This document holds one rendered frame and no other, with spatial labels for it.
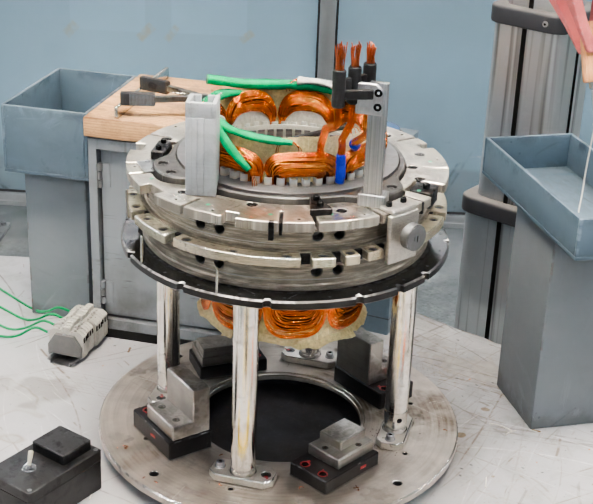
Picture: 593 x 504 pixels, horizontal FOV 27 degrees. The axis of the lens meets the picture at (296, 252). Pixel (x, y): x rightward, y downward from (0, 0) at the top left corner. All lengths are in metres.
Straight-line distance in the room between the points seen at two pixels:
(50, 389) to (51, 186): 0.26
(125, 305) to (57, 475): 0.37
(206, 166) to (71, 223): 0.45
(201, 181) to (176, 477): 0.31
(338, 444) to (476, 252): 0.51
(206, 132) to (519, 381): 0.51
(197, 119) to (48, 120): 0.40
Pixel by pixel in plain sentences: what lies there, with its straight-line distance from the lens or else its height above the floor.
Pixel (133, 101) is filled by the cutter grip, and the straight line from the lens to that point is 1.46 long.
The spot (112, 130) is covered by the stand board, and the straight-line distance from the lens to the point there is 1.47.
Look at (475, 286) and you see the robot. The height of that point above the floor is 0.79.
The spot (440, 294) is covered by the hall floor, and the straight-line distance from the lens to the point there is 3.52.
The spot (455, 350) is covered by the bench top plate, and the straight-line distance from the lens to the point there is 1.58.
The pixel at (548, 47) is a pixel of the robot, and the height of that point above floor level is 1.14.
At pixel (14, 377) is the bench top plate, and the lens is 1.50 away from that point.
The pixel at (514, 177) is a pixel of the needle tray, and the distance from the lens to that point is 1.38.
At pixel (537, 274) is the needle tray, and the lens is 1.38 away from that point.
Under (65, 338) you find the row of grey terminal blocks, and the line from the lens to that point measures 1.52.
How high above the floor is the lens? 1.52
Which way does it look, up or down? 24 degrees down
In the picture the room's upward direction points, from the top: 2 degrees clockwise
